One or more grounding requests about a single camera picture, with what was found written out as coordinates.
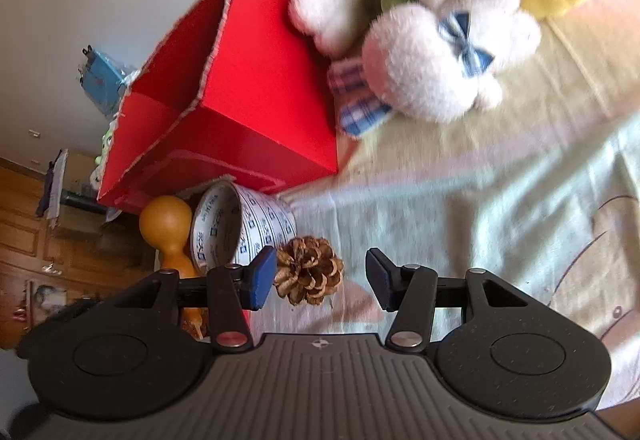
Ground white plush toy plaid clothes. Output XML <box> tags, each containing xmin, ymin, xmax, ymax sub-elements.
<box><xmin>327</xmin><ymin>0</ymin><xmax>543</xmax><ymax>138</ymax></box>

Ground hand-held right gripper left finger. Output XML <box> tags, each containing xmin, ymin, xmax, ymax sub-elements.
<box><xmin>102</xmin><ymin>246</ymin><xmax>278</xmax><ymax>355</ymax></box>

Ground hanging dark cloth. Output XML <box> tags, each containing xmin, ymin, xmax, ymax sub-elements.
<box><xmin>36</xmin><ymin>149</ymin><xmax>69</xmax><ymax>221</ymax></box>

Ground red cardboard box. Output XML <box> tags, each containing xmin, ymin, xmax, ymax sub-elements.
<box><xmin>96</xmin><ymin>0</ymin><xmax>340</xmax><ymax>215</ymax></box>

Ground orange gourd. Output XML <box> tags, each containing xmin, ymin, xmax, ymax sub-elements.
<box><xmin>138</xmin><ymin>196</ymin><xmax>208</xmax><ymax>340</ymax></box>

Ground brown pine cone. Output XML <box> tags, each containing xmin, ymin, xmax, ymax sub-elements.
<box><xmin>274</xmin><ymin>236</ymin><xmax>346</xmax><ymax>305</ymax></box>

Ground blue bag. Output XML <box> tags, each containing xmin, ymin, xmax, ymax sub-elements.
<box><xmin>77</xmin><ymin>44</ymin><xmax>136</xmax><ymax>118</ymax></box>

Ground green frog toy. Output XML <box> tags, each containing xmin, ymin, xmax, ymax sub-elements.
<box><xmin>97</xmin><ymin>125</ymin><xmax>118</xmax><ymax>167</ymax></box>

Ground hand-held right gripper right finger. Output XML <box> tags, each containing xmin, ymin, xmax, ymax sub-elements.
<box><xmin>365</xmin><ymin>248</ymin><xmax>544</xmax><ymax>352</ymax></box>

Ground light green printed bed sheet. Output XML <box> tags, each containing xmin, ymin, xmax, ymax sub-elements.
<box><xmin>260</xmin><ymin>0</ymin><xmax>640</xmax><ymax>421</ymax></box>

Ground wooden cabinet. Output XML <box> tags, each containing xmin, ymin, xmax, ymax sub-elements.
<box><xmin>0</xmin><ymin>155</ymin><xmax>166</xmax><ymax>351</ymax></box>

